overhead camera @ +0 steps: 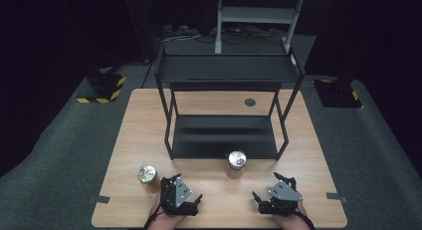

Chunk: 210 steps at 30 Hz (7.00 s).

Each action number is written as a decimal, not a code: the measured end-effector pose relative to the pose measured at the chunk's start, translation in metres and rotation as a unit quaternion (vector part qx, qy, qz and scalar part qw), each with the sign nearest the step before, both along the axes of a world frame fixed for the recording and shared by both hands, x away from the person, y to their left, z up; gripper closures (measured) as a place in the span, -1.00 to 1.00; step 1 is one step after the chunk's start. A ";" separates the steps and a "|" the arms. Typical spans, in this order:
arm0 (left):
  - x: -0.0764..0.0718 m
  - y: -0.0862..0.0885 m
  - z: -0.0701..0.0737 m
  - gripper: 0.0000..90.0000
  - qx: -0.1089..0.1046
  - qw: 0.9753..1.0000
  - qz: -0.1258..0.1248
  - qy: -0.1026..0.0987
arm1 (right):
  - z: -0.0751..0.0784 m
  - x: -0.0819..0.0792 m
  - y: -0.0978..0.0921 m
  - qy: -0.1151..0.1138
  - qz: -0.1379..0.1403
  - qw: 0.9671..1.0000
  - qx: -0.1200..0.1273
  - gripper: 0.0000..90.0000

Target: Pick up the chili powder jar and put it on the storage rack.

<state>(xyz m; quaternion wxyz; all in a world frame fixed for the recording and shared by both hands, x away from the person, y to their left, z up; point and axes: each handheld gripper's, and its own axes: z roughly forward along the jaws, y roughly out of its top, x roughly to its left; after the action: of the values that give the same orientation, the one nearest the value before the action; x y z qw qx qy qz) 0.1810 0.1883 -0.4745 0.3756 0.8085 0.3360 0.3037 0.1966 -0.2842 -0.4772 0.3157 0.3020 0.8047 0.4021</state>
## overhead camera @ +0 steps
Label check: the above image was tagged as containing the black floor cable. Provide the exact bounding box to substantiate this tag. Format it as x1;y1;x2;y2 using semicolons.
193;25;287;46

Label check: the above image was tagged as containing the glass jar with silver lid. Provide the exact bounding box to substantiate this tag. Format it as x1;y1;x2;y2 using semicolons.
226;150;248;171

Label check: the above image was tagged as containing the white metal stand frame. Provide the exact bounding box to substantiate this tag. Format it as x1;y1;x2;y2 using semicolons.
214;0;307;67

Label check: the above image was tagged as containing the grey tape strip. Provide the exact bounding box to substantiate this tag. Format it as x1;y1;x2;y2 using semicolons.
89;194;111;205
325;191;348;204

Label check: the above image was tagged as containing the white floor cable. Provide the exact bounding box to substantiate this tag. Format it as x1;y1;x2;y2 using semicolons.
162;34;203;43

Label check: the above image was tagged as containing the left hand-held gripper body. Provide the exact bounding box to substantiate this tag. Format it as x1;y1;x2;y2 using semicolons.
160;175;200;218

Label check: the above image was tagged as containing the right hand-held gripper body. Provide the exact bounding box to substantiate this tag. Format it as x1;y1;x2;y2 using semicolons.
258;177;304;217

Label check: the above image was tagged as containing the glass jar with gold lid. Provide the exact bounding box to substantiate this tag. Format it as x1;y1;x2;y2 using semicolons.
136;163;161;191

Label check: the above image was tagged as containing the person's right hand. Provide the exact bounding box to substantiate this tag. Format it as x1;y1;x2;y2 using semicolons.
272;203;312;230

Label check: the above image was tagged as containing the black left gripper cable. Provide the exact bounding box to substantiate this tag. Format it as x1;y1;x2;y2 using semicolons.
143;203;165;230

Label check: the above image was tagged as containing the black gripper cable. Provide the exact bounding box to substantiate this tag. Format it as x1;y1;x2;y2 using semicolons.
143;203;165;230
297;208;317;230

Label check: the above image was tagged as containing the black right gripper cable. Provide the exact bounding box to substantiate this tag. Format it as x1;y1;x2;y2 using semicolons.
297;208;317;230

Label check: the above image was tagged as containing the person's left hand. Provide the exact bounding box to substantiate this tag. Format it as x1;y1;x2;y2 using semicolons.
147;198;187;230

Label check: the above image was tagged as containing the black two-tier metal rack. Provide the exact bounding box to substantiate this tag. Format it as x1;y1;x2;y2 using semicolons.
154;44;307;162

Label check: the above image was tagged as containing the power strip with plugs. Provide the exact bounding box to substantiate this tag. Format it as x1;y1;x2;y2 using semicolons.
161;23;200;39

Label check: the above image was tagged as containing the yellow-black striped stand base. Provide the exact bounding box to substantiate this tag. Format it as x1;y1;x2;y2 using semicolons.
76;72;127;105
313;78;363;109

